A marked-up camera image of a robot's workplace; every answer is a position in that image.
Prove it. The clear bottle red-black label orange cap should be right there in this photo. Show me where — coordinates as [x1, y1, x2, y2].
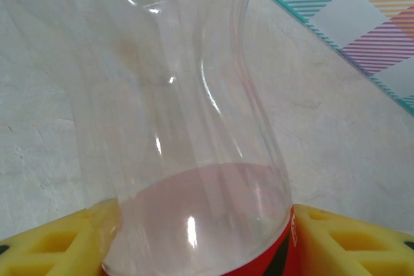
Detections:
[69, 0, 300, 276]

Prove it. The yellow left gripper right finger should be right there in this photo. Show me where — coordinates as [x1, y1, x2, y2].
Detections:
[292, 203, 414, 276]

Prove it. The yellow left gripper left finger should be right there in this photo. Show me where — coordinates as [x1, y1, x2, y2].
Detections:
[0, 199, 121, 276]

